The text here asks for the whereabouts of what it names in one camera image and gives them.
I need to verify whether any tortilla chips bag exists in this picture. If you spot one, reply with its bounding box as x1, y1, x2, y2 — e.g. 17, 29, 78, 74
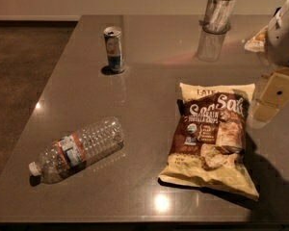
159, 84, 259, 200

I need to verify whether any redbull can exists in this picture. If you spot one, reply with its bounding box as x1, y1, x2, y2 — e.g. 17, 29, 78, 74
103, 26, 124, 74

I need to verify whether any small snack packet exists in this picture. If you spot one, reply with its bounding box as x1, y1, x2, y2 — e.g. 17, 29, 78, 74
245, 26, 268, 53

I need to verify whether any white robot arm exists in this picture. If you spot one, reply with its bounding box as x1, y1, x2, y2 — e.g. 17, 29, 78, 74
250, 0, 289, 124

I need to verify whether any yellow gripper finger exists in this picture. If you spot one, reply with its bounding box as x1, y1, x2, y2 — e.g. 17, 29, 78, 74
251, 99, 279, 122
260, 67, 289, 108

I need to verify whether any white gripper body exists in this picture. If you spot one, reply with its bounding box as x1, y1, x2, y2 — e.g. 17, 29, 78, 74
265, 0, 289, 66

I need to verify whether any clear plastic water bottle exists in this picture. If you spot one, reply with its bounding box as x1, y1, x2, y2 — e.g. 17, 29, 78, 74
29, 116, 124, 184

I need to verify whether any mesh utensil cup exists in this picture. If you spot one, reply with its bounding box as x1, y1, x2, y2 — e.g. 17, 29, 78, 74
202, 0, 236, 35

